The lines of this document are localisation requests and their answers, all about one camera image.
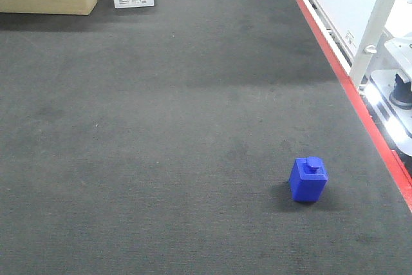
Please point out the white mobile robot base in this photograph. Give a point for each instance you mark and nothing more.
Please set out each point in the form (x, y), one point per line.
(384, 59)

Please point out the blue plastic bottle-shaped part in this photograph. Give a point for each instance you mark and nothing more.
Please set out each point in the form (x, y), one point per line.
(308, 179)

